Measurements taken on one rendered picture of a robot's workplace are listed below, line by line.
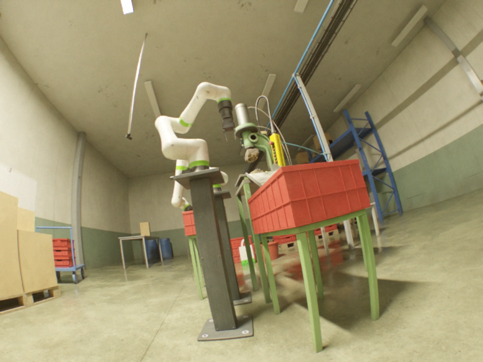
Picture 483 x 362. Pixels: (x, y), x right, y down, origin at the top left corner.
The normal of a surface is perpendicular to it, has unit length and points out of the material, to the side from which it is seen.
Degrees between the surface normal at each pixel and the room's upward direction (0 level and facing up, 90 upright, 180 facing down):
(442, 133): 90
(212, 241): 90
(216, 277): 90
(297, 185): 90
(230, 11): 180
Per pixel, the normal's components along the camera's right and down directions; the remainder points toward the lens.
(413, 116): -0.97, 0.13
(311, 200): 0.18, -0.29
